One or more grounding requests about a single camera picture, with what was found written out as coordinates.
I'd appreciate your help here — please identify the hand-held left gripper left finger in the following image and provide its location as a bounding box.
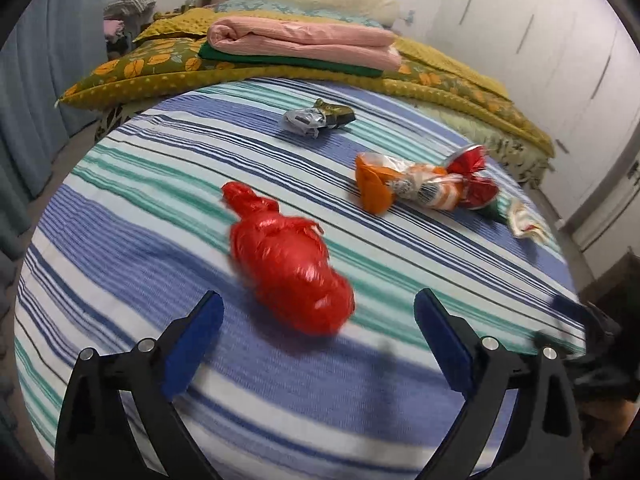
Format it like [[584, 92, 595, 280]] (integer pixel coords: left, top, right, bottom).
[[55, 289, 226, 480]]

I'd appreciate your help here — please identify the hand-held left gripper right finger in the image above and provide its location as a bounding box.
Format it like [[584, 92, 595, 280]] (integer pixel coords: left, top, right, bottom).
[[413, 287, 586, 480]]

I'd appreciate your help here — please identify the red plastic bag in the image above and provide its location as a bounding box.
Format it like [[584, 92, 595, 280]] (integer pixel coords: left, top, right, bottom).
[[221, 181, 356, 337]]

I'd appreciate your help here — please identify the striped blue and white cloth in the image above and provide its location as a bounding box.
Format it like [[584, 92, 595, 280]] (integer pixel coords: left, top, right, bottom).
[[14, 77, 589, 480]]

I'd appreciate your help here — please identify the small cream wrapper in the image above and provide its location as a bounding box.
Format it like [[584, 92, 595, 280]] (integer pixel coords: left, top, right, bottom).
[[506, 197, 552, 247]]

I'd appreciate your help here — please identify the red foil wrapper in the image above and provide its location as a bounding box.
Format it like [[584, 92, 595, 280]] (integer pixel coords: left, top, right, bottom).
[[446, 143, 509, 224]]

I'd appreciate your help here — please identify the orange and white wrapper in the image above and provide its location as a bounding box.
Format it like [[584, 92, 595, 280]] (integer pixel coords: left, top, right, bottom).
[[354, 152, 467, 215]]

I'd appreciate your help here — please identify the silver and olive wrapper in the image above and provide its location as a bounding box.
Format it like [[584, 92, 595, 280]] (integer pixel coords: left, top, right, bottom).
[[280, 98, 357, 140]]

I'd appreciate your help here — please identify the yellow blanket with floral border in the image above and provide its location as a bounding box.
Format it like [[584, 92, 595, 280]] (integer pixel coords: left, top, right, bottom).
[[54, 7, 557, 159]]

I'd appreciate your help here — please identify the green folded cloth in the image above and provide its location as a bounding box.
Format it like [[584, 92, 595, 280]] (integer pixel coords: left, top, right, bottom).
[[197, 40, 384, 80]]

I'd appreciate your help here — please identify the blue-grey curtain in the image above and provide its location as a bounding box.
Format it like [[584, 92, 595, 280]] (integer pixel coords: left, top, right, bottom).
[[0, 0, 127, 266]]

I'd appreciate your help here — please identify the white wardrobe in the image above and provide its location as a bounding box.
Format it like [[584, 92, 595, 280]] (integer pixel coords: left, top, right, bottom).
[[409, 0, 640, 242]]

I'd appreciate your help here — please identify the pink folded blanket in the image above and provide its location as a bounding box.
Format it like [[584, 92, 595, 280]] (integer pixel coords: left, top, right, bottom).
[[206, 15, 403, 72]]

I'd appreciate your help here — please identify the grey knit cloth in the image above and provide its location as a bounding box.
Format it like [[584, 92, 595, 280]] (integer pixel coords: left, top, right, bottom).
[[102, 0, 162, 42]]

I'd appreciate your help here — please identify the teal patterned pillow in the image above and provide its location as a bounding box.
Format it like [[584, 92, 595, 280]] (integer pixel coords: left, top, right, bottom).
[[214, 0, 387, 29]]

